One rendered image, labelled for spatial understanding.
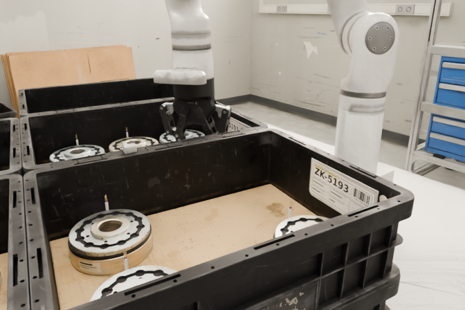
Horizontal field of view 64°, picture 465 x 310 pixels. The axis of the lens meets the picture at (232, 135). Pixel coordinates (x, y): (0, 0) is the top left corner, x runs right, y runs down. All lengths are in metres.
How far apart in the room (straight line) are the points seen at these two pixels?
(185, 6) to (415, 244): 0.62
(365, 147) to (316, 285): 0.44
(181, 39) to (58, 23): 3.02
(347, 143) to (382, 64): 0.17
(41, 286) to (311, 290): 0.25
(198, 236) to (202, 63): 0.29
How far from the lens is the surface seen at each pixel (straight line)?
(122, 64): 3.66
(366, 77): 0.77
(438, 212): 0.97
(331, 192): 0.56
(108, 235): 0.50
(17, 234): 0.42
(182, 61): 0.65
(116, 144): 0.82
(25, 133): 0.73
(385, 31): 0.77
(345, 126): 0.80
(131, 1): 3.86
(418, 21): 3.42
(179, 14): 0.66
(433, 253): 0.82
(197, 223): 0.57
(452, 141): 2.44
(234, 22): 4.51
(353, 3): 0.82
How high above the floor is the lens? 1.13
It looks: 19 degrees down
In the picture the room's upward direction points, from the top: straight up
